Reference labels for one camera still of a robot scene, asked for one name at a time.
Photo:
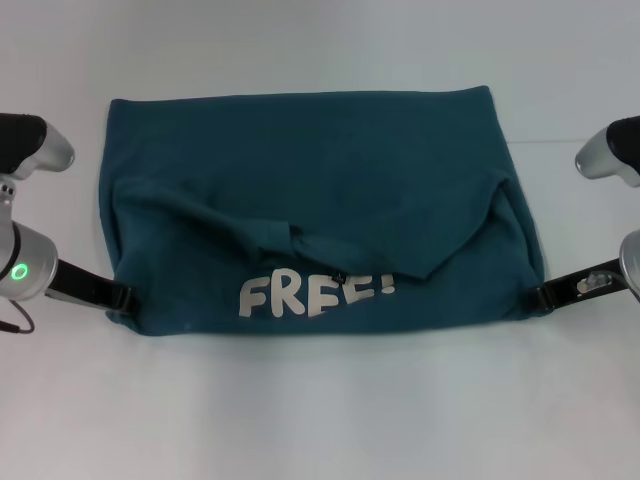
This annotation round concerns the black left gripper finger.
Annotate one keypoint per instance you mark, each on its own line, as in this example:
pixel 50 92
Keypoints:
pixel 125 299

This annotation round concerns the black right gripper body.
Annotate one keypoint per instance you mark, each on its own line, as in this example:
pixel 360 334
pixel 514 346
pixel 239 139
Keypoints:
pixel 585 287

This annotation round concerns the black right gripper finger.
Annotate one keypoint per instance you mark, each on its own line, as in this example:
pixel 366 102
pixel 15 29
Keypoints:
pixel 541 300

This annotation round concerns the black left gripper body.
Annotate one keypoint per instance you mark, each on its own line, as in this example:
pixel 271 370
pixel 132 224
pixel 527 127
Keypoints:
pixel 82 287

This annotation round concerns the teal blue shirt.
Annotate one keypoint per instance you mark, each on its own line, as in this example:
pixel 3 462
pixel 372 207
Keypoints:
pixel 325 210

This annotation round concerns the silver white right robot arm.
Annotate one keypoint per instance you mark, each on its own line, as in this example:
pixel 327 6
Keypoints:
pixel 631 265

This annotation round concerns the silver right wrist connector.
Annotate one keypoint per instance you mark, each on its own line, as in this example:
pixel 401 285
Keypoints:
pixel 592 281

